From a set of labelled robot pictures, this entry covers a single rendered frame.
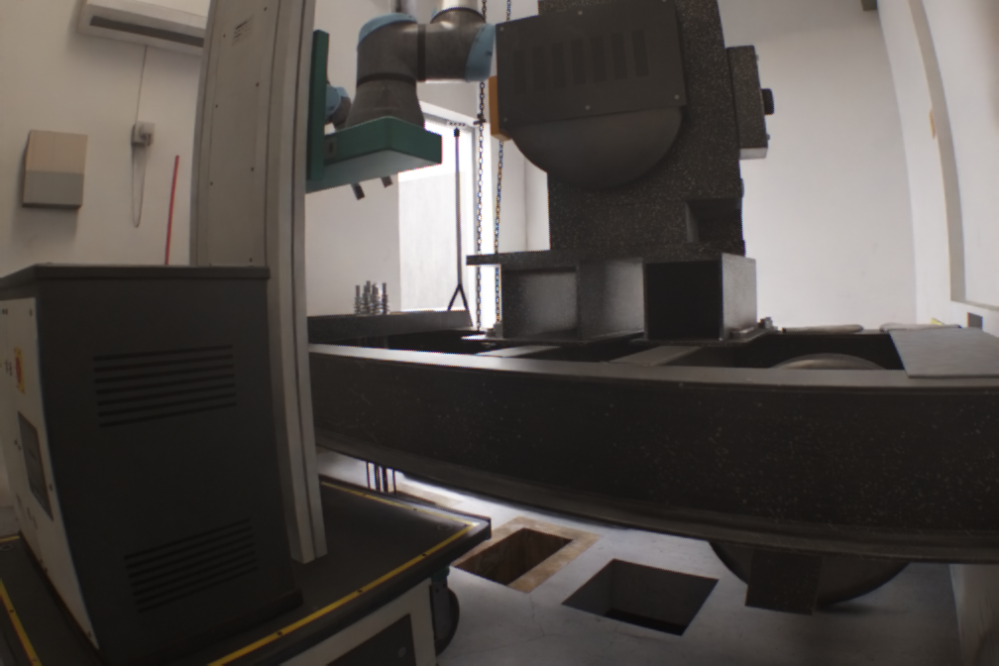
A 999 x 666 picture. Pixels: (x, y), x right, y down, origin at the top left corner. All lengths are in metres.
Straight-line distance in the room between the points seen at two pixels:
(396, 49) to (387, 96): 0.10
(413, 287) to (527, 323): 6.66
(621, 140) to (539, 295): 0.56
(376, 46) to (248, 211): 0.38
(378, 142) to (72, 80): 1.94
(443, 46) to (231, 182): 0.47
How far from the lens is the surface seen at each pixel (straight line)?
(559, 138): 1.32
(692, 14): 1.50
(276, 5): 1.13
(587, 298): 1.37
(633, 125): 1.28
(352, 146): 0.98
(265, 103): 1.05
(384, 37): 1.05
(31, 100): 2.62
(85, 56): 2.72
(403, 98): 1.00
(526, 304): 1.55
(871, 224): 3.59
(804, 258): 3.59
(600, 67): 1.33
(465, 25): 1.07
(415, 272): 8.21
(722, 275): 1.28
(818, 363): 1.29
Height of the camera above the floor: 0.80
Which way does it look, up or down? level
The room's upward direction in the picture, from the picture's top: 2 degrees counter-clockwise
